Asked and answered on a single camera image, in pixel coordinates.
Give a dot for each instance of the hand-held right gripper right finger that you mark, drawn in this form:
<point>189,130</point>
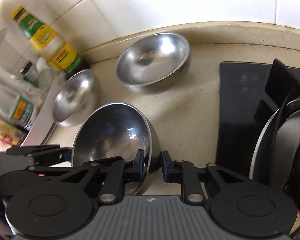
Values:
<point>165,166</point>

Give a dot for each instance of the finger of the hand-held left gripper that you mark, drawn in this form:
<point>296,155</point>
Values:
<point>32,150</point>
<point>52,160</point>

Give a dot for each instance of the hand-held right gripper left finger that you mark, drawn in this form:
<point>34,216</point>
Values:
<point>140,166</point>

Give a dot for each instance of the stainless steel bowl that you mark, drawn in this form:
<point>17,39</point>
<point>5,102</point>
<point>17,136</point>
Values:
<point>150,60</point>
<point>110,135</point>
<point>75,97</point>

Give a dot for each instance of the yellow red label vinegar bottle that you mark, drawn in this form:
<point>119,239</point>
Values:
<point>7,132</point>

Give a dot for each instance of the white turntable rack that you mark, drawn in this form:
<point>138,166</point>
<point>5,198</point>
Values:
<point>42,120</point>

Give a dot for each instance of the purple neck label bottle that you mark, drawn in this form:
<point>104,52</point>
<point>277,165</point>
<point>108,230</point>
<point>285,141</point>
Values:
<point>22,110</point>

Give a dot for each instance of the clear glass bottle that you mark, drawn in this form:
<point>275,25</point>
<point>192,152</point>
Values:
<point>28,70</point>

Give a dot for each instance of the black gas stove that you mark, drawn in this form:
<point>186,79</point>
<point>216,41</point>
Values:
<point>240,105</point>

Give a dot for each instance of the green yellow label bottle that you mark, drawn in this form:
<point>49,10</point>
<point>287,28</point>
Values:
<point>45,40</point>

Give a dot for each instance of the gas stove burner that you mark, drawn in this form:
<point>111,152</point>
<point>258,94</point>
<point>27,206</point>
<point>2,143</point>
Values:
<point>290,135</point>

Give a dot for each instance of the black pot support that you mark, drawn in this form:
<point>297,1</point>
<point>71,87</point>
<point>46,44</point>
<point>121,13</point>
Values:
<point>280,80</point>

